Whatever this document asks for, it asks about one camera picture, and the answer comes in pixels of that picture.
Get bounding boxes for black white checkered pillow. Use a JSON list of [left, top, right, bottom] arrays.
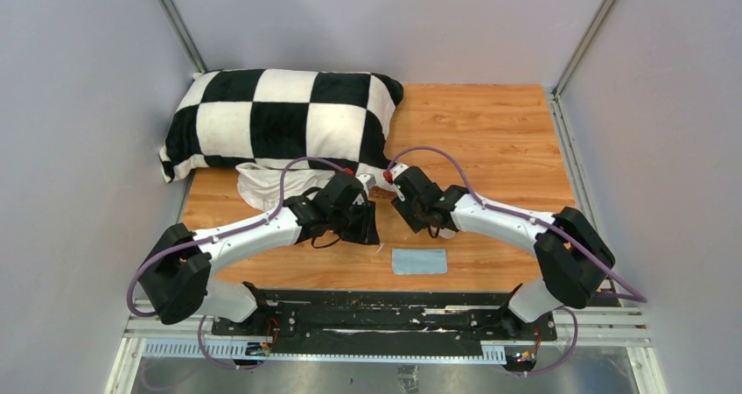
[[158, 68, 404, 191]]

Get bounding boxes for light blue cleaning cloth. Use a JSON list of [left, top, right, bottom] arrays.
[[391, 248, 448, 276]]

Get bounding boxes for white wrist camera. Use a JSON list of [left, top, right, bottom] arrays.
[[355, 173, 376, 193], [386, 163, 409, 183]]

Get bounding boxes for purple cable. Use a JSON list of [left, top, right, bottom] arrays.
[[382, 144, 648, 378], [126, 157, 356, 371]]

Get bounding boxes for aluminium slotted rail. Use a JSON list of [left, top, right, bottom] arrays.
[[123, 306, 652, 365]]

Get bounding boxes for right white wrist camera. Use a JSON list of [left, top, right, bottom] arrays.
[[386, 163, 409, 183]]

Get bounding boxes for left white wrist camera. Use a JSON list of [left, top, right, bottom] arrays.
[[355, 173, 376, 193]]

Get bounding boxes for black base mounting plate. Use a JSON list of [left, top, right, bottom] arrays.
[[212, 289, 554, 344]]

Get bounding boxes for white crumpled cloth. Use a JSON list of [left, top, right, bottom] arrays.
[[236, 163, 334, 211]]

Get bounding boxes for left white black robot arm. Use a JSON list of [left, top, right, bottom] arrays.
[[132, 172, 380, 335]]

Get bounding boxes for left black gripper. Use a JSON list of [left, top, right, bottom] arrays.
[[329, 198, 381, 244]]

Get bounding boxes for left aluminium frame post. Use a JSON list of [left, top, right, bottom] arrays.
[[157, 0, 207, 74]]

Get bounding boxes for right aluminium frame post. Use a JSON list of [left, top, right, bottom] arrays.
[[552, 0, 619, 99]]

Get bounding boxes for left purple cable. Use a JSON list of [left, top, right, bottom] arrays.
[[126, 157, 356, 371]]

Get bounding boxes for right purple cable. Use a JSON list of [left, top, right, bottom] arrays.
[[382, 144, 648, 378]]

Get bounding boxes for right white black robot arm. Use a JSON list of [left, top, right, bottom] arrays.
[[383, 164, 615, 340]]

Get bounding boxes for aluminium frame post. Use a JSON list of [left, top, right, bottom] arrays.
[[157, 0, 207, 74], [552, 0, 619, 99]]

